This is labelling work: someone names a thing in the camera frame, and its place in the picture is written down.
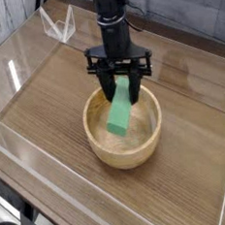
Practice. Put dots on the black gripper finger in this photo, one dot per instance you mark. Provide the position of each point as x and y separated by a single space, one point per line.
134 85
107 82

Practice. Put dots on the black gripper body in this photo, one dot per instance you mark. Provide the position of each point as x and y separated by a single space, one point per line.
135 57

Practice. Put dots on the green rectangular block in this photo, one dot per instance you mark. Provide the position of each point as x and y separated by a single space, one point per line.
119 114

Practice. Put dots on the wooden bowl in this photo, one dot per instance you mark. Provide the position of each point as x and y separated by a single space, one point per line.
141 139

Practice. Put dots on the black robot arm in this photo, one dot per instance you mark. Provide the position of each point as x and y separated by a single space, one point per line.
117 55

